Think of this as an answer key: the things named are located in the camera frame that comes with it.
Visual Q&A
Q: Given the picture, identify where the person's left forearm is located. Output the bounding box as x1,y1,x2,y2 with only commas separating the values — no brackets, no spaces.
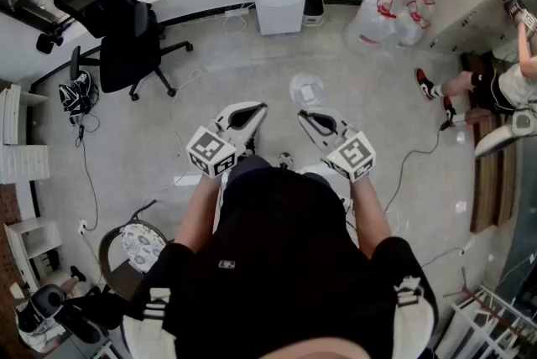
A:
174,174,223,253

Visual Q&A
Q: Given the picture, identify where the person's black t-shirt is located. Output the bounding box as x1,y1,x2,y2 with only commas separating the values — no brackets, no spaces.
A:
125,164,440,359

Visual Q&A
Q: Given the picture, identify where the black and white bag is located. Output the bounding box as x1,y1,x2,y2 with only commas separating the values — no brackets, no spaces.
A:
58,70,101,126

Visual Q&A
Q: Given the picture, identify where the white hand-held device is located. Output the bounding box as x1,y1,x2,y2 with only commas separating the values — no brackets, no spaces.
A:
473,108,537,159

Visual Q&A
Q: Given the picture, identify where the white drawer cabinet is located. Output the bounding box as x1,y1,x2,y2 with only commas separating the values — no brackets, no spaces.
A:
0,83,51,185

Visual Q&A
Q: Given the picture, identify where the black trash bin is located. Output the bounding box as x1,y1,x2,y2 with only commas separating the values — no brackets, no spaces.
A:
302,0,326,28

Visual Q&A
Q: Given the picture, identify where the white drying rack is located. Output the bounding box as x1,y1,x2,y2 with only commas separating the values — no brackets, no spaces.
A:
435,285,537,359

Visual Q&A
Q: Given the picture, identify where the clear glass cup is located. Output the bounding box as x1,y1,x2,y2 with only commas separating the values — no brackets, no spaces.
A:
289,71,326,107

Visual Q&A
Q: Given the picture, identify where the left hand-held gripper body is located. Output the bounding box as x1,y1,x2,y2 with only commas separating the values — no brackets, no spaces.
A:
185,117,253,180

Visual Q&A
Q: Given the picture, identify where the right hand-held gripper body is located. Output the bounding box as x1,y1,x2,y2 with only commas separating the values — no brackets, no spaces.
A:
320,119,376,184

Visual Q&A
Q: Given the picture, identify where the person's right forearm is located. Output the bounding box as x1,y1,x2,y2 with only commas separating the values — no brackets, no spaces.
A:
350,174,394,260

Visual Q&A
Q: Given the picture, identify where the white floor cable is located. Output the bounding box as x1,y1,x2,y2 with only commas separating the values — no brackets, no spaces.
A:
167,69,203,187

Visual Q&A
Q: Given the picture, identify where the black floor cable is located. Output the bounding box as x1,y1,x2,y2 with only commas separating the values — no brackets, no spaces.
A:
75,113,101,232

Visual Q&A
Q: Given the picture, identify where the black cable with adapter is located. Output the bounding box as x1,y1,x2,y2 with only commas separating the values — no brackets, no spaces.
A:
383,120,452,216

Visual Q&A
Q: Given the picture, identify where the black office chair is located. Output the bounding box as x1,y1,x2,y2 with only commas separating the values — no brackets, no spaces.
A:
49,0,195,101

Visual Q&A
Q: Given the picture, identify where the white open shelf unit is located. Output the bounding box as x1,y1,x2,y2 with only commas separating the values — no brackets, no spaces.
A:
3,217,64,294

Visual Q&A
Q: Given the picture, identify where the wooden chair patterned cushion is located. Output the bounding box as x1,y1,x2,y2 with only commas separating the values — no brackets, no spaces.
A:
98,218,173,302

